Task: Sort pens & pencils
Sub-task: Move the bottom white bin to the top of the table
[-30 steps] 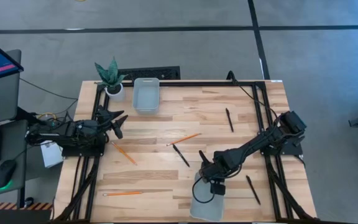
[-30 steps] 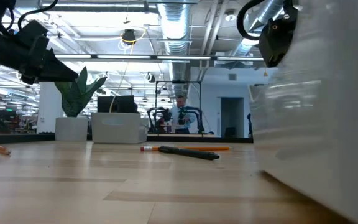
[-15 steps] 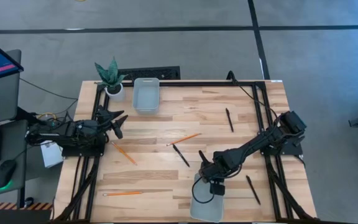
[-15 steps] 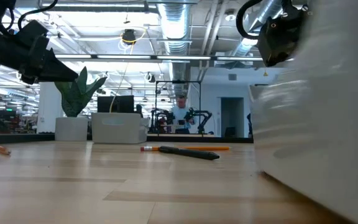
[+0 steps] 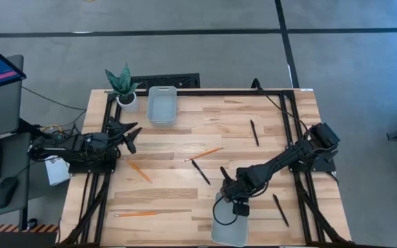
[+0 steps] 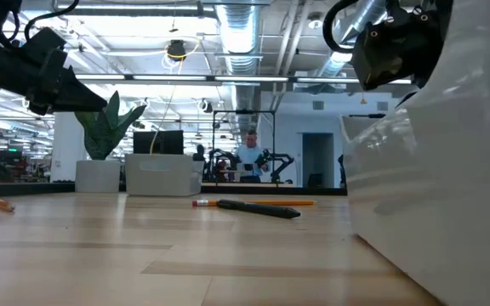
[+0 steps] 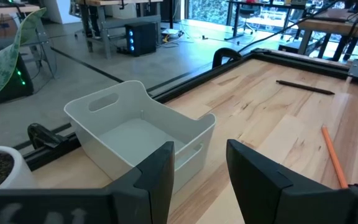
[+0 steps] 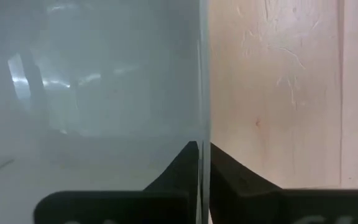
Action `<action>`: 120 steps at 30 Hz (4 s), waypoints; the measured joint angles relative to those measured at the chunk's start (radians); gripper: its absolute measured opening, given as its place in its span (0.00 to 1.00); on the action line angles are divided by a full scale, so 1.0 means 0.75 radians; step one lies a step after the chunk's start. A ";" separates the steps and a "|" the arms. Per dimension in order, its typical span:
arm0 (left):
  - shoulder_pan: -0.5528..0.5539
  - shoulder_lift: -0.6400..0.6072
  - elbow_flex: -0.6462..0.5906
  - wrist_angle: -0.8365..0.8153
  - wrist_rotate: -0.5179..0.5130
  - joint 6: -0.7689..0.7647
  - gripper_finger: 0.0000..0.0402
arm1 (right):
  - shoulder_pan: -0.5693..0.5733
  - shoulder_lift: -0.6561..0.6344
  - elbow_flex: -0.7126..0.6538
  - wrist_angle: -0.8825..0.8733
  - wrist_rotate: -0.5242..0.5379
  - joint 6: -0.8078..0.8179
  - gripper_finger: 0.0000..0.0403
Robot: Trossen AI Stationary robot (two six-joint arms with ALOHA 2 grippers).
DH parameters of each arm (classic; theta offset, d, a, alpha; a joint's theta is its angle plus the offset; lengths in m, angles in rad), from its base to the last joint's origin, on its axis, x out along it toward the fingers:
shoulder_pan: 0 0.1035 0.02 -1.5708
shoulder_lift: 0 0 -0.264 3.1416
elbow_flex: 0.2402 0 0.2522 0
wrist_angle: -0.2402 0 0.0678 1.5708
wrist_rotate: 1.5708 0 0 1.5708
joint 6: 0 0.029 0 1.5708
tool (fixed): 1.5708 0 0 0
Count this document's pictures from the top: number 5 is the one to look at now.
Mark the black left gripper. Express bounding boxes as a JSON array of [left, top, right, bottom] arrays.
[[103, 116, 143, 147]]

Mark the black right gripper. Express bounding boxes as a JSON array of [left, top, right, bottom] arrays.
[[220, 166, 254, 205]]

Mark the black pen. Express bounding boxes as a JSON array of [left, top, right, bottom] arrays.
[[272, 194, 290, 228], [250, 118, 261, 147], [190, 158, 212, 186]]

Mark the orange pencil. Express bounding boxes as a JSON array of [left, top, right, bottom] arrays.
[[122, 156, 153, 184], [113, 211, 159, 218], [183, 147, 224, 163]]

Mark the grey plastic bin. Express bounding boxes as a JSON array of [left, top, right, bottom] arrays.
[[210, 191, 250, 247], [146, 85, 179, 127]]

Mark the potted snake plant white pot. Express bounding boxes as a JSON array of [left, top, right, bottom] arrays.
[[104, 62, 141, 113]]

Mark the black perforated panel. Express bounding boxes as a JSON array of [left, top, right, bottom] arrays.
[[131, 72, 201, 90]]

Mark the white box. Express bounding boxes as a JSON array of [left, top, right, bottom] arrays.
[[44, 154, 72, 187]]

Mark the grey desk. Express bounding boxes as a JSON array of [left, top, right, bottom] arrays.
[[0, 132, 33, 222]]

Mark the grey-framed light blue monitor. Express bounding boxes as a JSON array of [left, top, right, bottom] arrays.
[[0, 54, 25, 141]]

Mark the black computer mouse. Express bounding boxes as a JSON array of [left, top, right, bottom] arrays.
[[0, 176, 19, 209]]

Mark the hazard-striped strip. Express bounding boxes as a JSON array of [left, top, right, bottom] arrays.
[[0, 223, 59, 234]]

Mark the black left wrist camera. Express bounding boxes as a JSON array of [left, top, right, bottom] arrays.
[[121, 132, 138, 155]]

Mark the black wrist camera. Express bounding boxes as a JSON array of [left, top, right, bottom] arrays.
[[232, 202, 251, 218], [121, 132, 138, 155]]

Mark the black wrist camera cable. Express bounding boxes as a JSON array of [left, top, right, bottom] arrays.
[[212, 193, 239, 227]]

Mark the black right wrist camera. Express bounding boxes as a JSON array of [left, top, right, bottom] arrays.
[[232, 202, 251, 218]]

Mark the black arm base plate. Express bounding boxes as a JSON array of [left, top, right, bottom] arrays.
[[285, 143, 337, 174], [68, 146, 119, 175]]

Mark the black floor cable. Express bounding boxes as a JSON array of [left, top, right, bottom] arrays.
[[21, 85, 88, 112]]

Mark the black aluminium table frame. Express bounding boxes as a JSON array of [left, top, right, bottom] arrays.
[[57, 88, 356, 247]]

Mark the black power cable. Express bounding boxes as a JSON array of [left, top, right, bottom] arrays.
[[251, 78, 310, 134]]

